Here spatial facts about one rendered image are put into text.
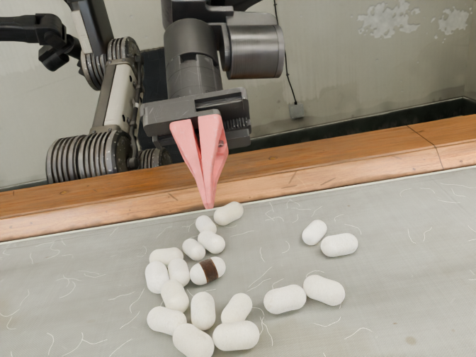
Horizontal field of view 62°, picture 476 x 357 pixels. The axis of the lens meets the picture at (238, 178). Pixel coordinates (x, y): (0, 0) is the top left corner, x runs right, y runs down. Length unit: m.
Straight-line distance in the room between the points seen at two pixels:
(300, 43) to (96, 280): 2.13
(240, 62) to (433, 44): 2.40
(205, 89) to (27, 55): 2.12
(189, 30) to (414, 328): 0.34
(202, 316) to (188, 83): 0.21
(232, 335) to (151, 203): 0.26
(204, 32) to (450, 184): 0.33
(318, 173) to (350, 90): 2.09
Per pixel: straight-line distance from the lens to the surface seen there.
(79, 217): 0.56
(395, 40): 2.66
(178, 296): 0.36
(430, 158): 0.57
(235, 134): 0.40
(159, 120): 0.37
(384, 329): 0.34
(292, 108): 2.45
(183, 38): 0.43
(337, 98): 2.57
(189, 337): 0.32
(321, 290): 0.35
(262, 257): 0.41
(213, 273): 0.38
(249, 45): 0.44
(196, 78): 0.39
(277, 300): 0.34
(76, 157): 0.73
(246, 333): 0.32
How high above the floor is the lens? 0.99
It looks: 26 degrees down
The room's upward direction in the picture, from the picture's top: 10 degrees counter-clockwise
